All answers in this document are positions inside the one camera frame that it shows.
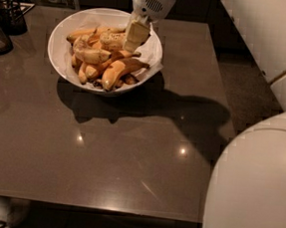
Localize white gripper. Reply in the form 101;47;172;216
123;0;177;52

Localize spotted ripe banana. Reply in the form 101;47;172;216
100;32;126;52

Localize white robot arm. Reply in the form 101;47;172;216
202;0;286;228

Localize curved orange front banana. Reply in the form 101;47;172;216
102;58;149;91

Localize white bowl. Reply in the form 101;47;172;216
48;8;162;98

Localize spotted left banana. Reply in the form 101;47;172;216
73;35;112;64

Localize long top banana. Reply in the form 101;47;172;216
67;26;125;43

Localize small lower left banana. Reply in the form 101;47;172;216
78;62;87;84

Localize white paper liner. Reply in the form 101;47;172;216
48;8;162;97

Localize white object under table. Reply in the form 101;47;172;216
0;194;32;228

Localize black wire utensil holder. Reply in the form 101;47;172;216
0;0;28;36

